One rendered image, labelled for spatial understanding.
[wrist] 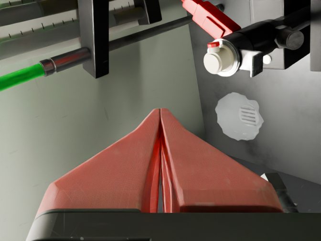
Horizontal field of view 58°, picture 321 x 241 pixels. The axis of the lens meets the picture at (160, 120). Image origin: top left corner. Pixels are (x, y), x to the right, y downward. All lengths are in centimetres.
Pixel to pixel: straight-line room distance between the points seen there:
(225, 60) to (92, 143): 33
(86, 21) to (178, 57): 27
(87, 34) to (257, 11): 19
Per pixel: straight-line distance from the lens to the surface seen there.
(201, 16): 25
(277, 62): 34
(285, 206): 22
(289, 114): 54
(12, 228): 49
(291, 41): 24
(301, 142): 56
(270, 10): 33
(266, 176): 23
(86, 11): 35
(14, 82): 34
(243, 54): 21
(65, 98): 45
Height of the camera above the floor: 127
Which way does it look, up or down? 34 degrees down
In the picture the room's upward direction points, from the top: 120 degrees counter-clockwise
